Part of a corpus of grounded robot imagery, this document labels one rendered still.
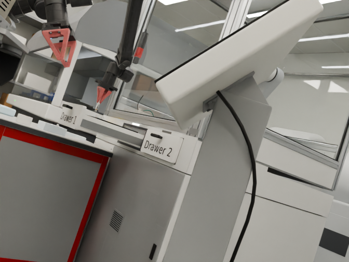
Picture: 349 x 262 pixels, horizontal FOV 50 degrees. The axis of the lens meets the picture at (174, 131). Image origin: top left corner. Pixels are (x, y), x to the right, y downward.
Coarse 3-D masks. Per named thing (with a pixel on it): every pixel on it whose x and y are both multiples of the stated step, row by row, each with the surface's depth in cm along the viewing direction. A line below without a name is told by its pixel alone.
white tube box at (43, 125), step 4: (40, 124) 191; (44, 124) 187; (48, 124) 188; (52, 124) 197; (44, 128) 187; (48, 128) 188; (52, 128) 190; (56, 128) 191; (60, 128) 193; (64, 128) 194; (52, 132) 190; (56, 132) 191; (60, 132) 193; (64, 132) 195
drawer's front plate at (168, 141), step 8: (168, 136) 159; (176, 136) 154; (144, 144) 173; (152, 144) 168; (160, 144) 162; (168, 144) 157; (176, 144) 152; (144, 152) 171; (152, 152) 165; (160, 152) 160; (168, 152) 155; (176, 152) 151; (168, 160) 153
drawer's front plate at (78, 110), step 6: (66, 102) 182; (66, 108) 179; (78, 108) 165; (84, 108) 161; (60, 114) 185; (66, 114) 176; (72, 114) 169; (78, 114) 162; (60, 120) 182; (66, 120) 173; (72, 120) 166; (78, 120) 160; (72, 126) 164; (78, 126) 161
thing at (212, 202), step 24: (240, 96) 81; (216, 120) 80; (240, 120) 80; (264, 120) 80; (216, 144) 80; (240, 144) 79; (216, 168) 79; (240, 168) 79; (192, 192) 79; (216, 192) 79; (240, 192) 79; (192, 216) 79; (216, 216) 78; (192, 240) 78; (216, 240) 78
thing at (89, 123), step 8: (88, 120) 165; (96, 120) 167; (88, 128) 165; (96, 128) 167; (104, 128) 169; (112, 128) 171; (120, 128) 173; (112, 136) 171; (120, 136) 173; (128, 136) 176; (136, 136) 178; (136, 144) 178
